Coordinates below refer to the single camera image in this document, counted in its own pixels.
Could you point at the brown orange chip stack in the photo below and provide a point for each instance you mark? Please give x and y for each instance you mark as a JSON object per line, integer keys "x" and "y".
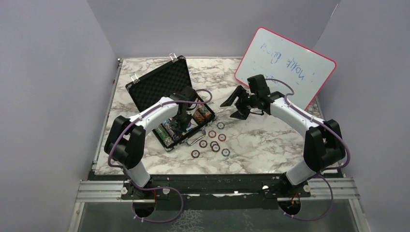
{"x": 198, "y": 117}

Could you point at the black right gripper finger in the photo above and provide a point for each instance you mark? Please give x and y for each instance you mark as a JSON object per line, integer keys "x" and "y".
{"x": 236, "y": 94}
{"x": 242, "y": 112}

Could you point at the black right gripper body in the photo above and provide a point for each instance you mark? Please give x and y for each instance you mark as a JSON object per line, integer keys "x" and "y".
{"x": 249, "y": 100}

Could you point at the pink framed whiteboard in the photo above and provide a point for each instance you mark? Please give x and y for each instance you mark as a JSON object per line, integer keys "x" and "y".
{"x": 280, "y": 59}

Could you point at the brown poker chip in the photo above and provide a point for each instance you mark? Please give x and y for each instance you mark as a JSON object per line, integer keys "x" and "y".
{"x": 215, "y": 148}
{"x": 213, "y": 143}
{"x": 203, "y": 144}
{"x": 195, "y": 154}
{"x": 212, "y": 134}
{"x": 222, "y": 137}

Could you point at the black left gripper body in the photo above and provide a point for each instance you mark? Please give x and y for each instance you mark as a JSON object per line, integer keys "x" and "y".
{"x": 186, "y": 117}

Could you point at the black aluminium poker case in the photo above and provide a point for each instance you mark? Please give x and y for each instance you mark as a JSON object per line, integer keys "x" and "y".
{"x": 166, "y": 95}

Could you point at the green chip stack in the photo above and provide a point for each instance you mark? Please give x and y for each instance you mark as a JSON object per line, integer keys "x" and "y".
{"x": 164, "y": 136}

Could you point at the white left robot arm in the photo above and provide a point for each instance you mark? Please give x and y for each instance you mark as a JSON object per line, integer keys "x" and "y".
{"x": 126, "y": 140}

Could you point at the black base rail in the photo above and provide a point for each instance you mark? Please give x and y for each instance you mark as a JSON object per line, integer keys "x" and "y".
{"x": 212, "y": 192}

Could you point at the blue playing card deck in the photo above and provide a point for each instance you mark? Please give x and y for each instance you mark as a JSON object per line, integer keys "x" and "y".
{"x": 190, "y": 127}

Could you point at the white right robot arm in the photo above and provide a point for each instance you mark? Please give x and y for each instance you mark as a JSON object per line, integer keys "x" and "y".
{"x": 323, "y": 145}

